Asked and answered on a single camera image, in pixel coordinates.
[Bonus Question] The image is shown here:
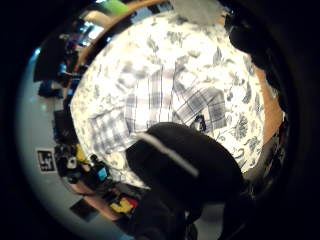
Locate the grey plaid shirt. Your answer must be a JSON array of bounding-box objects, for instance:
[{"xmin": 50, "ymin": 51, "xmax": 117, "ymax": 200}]
[{"xmin": 88, "ymin": 63, "xmax": 228, "ymax": 155}]

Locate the yellow and red object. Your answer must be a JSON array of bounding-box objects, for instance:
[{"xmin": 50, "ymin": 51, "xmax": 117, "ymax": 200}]
[{"xmin": 109, "ymin": 196, "xmax": 140, "ymax": 215}]

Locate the black and white marker tag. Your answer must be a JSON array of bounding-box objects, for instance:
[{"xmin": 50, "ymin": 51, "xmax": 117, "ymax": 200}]
[{"xmin": 35, "ymin": 147, "xmax": 57, "ymax": 174}]

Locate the blue box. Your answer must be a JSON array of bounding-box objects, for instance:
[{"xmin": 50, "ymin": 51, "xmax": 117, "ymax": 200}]
[{"xmin": 96, "ymin": 166, "xmax": 110, "ymax": 182}]

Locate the black square tile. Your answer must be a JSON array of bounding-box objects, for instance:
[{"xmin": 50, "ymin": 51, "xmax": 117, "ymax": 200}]
[{"xmin": 69, "ymin": 197, "xmax": 100, "ymax": 223}]

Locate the green object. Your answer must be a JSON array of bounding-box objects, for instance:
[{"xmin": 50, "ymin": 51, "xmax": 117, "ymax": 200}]
[{"xmin": 99, "ymin": 0, "xmax": 132, "ymax": 16}]

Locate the white floral tablecloth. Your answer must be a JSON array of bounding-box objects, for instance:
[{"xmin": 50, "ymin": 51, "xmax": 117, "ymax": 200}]
[{"xmin": 69, "ymin": 9, "xmax": 268, "ymax": 188}]

